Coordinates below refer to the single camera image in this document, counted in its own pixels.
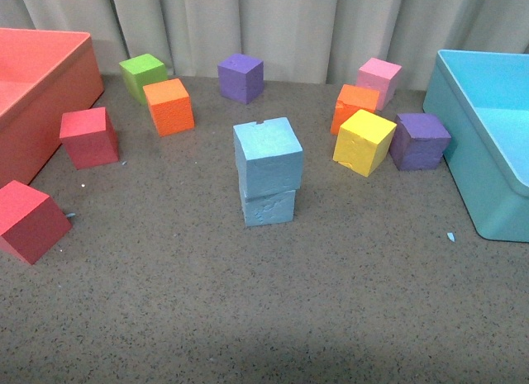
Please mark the cracked light blue foam block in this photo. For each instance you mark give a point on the cracked light blue foam block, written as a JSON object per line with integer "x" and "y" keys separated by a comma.
{"x": 266, "y": 204}

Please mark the notched light blue foam block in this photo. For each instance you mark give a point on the notched light blue foam block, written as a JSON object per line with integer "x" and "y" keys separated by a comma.
{"x": 269, "y": 157}

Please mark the yellow foam block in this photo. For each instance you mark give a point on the yellow foam block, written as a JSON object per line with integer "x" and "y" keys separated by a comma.
{"x": 363, "y": 142}

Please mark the purple foam block back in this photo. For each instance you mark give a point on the purple foam block back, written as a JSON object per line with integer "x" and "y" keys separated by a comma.
{"x": 241, "y": 77}

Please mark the purple foam block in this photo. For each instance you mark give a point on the purple foam block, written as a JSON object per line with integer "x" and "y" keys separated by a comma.
{"x": 419, "y": 141}
{"x": 241, "y": 77}

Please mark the orange foam block right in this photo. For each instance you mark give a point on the orange foam block right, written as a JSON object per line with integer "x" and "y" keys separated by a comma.
{"x": 351, "y": 99}

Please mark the orange foam block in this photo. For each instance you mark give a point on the orange foam block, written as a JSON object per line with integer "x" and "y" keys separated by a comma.
{"x": 351, "y": 99}
{"x": 170, "y": 106}

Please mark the orange foam block left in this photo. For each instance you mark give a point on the orange foam block left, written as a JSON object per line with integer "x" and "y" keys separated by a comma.
{"x": 170, "y": 106}

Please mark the grey curtain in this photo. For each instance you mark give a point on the grey curtain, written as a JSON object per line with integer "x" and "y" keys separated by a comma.
{"x": 305, "y": 41}

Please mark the pink foam block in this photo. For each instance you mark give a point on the pink foam block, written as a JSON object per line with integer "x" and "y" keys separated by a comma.
{"x": 379, "y": 75}

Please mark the purple foam block right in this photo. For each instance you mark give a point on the purple foam block right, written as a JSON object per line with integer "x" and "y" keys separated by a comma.
{"x": 419, "y": 141}

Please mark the green foam block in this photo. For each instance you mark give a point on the green foam block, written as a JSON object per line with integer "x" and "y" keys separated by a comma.
{"x": 140, "y": 71}

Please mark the dark red foam block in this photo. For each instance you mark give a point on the dark red foam block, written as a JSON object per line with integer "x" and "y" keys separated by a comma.
{"x": 89, "y": 137}

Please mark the light blue plastic bin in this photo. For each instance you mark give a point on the light blue plastic bin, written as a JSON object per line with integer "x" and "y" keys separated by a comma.
{"x": 482, "y": 100}

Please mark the red foam block front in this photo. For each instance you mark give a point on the red foam block front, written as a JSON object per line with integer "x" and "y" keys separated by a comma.
{"x": 31, "y": 222}

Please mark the pink plastic bin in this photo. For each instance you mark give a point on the pink plastic bin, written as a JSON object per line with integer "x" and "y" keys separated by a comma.
{"x": 44, "y": 74}

